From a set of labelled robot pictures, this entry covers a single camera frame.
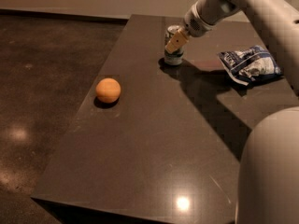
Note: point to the blue white chip bag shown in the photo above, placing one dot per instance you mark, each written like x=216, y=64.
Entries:
x=248, y=66

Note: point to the green white 7up can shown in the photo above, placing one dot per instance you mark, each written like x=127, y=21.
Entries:
x=176, y=57

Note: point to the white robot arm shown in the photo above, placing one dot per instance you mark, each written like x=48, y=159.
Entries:
x=268, y=183

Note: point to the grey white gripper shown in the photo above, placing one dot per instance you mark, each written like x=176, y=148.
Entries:
x=196, y=24

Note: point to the orange fruit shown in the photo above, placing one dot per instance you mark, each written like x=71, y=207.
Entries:
x=108, y=90

